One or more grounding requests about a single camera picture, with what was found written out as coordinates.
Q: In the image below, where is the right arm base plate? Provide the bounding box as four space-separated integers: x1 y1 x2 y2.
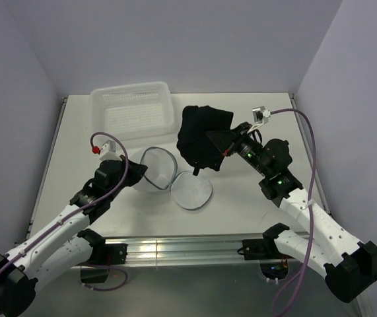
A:
237 238 292 261

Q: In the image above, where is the white mesh laundry bag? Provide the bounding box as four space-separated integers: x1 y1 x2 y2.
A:
130 146 213 211

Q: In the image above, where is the white plastic basket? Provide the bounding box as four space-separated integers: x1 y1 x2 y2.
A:
89 81 176 141

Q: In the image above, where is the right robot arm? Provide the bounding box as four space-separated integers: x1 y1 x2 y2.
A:
206 123 377 303

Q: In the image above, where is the black bra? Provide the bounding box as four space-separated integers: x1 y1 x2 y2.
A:
176 106 234 176

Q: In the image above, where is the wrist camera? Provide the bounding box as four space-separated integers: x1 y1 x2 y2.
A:
92 141 120 161
249 106 271 132

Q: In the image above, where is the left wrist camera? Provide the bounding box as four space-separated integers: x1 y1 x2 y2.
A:
92 141 120 161

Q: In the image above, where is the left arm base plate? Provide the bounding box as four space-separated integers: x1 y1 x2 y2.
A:
86 243 128 266

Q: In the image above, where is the aluminium rail frame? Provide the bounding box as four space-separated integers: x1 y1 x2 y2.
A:
27 93 318 282

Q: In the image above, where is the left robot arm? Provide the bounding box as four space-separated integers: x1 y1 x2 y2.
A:
0 158 147 316

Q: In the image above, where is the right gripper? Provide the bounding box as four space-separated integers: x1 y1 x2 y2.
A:
206 122 270 176

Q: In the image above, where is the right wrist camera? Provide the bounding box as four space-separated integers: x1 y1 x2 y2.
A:
249 106 271 132

